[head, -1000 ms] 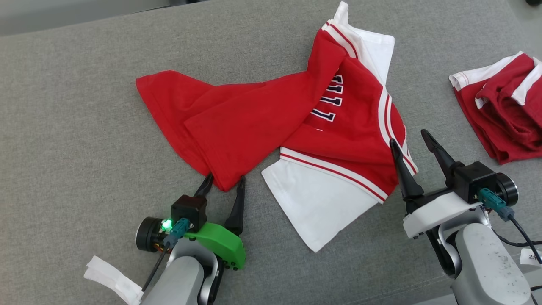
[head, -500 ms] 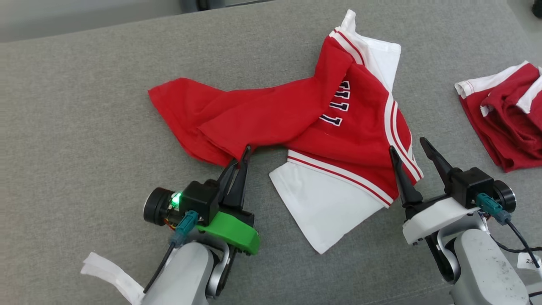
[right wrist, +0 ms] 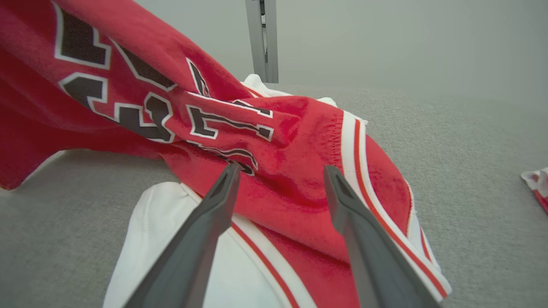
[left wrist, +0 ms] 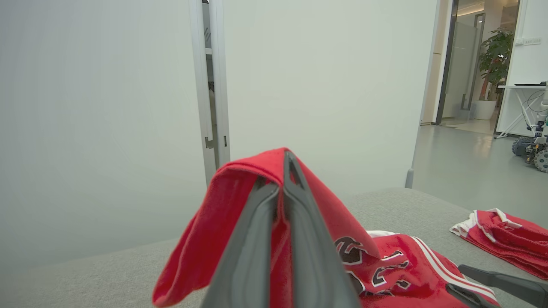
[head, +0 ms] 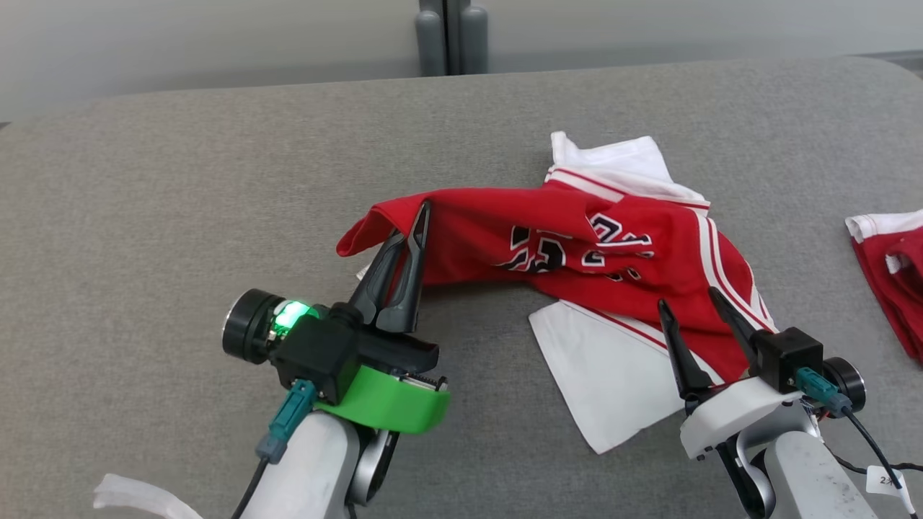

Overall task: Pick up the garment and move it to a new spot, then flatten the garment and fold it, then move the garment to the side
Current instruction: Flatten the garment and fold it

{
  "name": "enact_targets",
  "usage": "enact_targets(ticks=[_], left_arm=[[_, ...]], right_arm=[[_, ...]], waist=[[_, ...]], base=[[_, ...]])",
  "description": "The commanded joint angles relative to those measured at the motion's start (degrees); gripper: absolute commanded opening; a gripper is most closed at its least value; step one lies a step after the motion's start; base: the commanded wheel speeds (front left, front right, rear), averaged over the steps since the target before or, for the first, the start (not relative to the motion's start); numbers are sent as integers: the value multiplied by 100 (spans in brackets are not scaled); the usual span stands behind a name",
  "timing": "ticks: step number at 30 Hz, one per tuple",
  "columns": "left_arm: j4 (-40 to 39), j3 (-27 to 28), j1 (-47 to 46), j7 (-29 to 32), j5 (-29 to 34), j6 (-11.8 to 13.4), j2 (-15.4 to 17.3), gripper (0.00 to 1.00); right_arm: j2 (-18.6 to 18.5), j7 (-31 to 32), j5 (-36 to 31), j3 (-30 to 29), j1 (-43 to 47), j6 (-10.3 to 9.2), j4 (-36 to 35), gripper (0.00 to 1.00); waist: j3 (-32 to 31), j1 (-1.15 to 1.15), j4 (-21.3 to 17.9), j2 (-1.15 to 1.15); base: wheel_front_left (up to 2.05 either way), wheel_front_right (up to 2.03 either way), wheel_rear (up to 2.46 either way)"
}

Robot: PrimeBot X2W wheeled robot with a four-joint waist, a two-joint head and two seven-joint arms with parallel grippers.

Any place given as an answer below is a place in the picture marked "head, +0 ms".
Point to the grey rounded post foot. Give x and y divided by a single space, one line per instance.
430 43
474 40

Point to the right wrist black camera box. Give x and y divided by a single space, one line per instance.
789 357

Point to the red and white basketball jersey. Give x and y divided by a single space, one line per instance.
476 238

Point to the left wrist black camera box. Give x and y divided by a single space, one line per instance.
321 357

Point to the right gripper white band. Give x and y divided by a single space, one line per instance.
728 414

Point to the grey fabric sofa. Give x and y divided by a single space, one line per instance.
180 216

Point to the grey vertical frame post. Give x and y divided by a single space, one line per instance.
451 36

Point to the white tape strip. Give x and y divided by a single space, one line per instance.
137 499

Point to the red shorts with white stripe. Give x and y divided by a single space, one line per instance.
894 281

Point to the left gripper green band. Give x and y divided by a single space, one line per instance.
389 404

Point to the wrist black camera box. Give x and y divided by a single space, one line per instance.
321 357
789 357

